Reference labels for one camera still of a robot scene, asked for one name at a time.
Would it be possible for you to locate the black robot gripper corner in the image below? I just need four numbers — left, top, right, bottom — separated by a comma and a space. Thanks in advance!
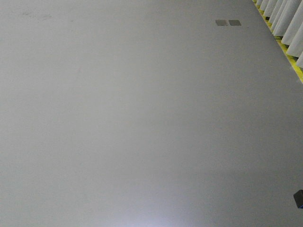
293, 189, 303, 209

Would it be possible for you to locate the white pleated curtain partition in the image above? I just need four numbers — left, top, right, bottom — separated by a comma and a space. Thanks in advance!
253, 0, 303, 71

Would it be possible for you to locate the grey floor socket plate right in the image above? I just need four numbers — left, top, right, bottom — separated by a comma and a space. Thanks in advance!
229, 20, 241, 26

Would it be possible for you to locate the grey floor socket plate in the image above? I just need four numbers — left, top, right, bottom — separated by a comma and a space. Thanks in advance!
215, 19, 228, 26
229, 20, 241, 26

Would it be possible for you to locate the grey floor socket plate left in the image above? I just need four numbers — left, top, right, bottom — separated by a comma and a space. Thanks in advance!
215, 19, 228, 26

